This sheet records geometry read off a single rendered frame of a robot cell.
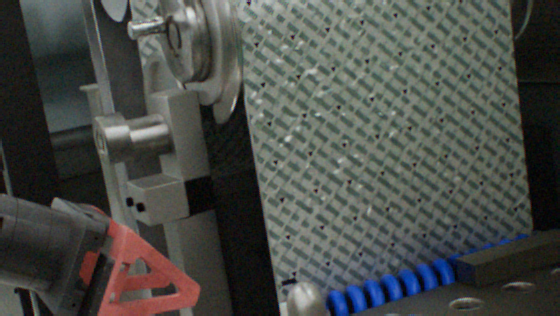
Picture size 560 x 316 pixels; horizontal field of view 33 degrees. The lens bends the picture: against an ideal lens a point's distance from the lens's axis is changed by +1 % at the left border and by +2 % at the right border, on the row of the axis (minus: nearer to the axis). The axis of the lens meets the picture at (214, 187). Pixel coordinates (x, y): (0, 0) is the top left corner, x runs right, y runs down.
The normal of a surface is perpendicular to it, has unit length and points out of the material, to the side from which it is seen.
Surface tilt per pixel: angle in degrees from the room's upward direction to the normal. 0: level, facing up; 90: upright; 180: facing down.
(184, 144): 90
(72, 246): 60
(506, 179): 90
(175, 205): 90
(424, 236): 90
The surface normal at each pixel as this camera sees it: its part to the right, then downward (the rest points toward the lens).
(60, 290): -0.87, -0.29
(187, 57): -0.91, 0.23
